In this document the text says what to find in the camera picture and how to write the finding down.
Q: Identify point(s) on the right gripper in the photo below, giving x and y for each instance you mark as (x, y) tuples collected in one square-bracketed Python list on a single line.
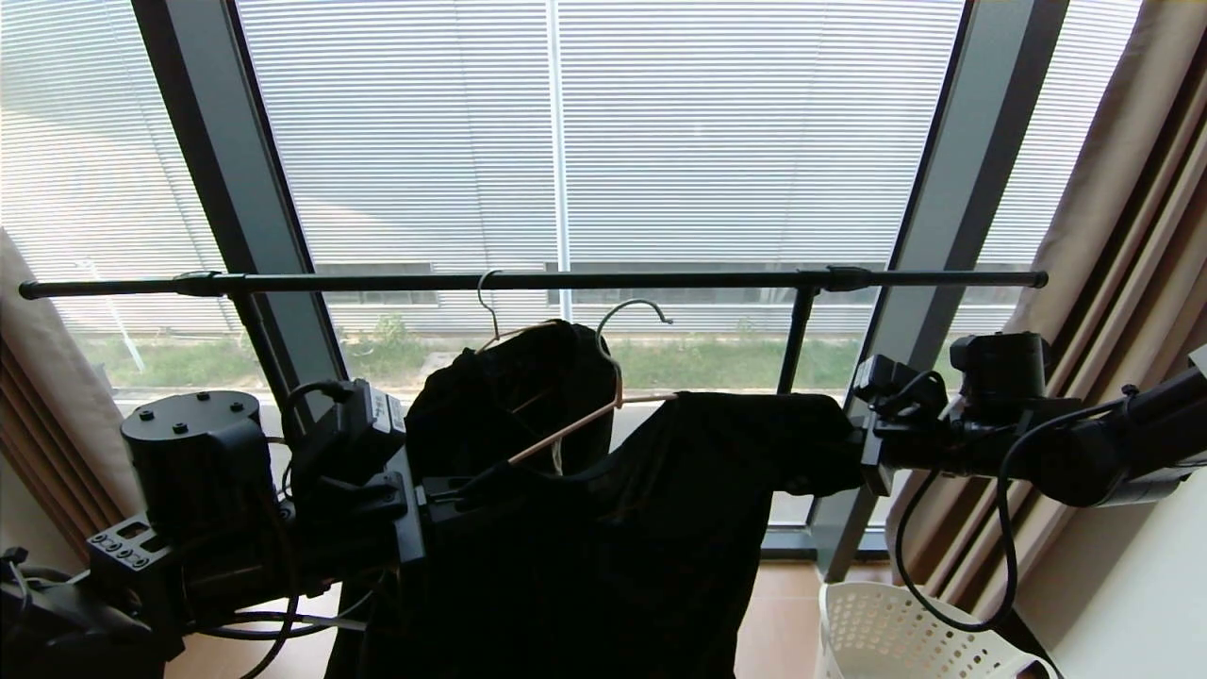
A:
[(910, 448)]

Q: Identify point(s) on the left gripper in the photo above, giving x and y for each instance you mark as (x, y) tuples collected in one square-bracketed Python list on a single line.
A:
[(401, 523)]

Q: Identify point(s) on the black shorts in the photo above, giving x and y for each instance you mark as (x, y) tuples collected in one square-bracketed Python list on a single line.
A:
[(509, 396)]

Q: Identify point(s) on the pink clothes hanger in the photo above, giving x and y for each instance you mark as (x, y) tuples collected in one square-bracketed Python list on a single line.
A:
[(566, 432), (494, 328)]

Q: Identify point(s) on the black garment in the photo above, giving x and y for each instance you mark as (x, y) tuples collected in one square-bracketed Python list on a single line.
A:
[(641, 547)]

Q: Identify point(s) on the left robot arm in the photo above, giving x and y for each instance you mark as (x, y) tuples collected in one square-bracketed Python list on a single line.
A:
[(198, 471)]

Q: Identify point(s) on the white laundry basket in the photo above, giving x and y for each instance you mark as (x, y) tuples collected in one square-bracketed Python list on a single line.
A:
[(896, 632)]

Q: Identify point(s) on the black clothes rack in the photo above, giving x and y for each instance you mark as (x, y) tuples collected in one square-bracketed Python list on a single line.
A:
[(377, 281)]

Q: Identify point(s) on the brown curtain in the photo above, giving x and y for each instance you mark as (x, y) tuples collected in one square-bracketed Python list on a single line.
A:
[(1113, 189), (57, 396)]

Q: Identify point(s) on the window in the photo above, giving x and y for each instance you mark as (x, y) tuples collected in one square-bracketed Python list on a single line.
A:
[(424, 141)]

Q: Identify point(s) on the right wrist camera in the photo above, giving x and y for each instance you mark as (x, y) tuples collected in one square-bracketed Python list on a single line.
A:
[(891, 382)]

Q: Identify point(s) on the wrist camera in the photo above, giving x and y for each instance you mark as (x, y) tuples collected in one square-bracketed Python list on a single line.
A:
[(891, 382), (354, 434)]

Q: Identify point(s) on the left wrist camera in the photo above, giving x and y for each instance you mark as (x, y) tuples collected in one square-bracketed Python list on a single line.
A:
[(354, 434)]

